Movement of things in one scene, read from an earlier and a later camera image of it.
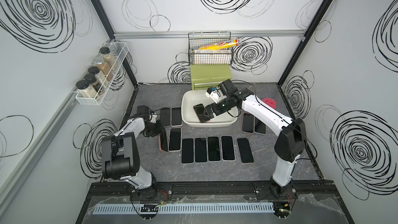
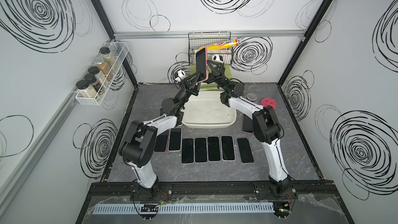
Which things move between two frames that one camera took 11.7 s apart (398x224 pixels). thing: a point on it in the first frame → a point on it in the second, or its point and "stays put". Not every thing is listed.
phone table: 175,139 stays put
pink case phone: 200,110 → 202,64
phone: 200,150 stays put
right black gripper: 213,106 → 218,78
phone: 227,148 stays put
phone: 214,149 stays put
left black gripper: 158,129 → 188,89
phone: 187,151 stays put
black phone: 247,122 stays put
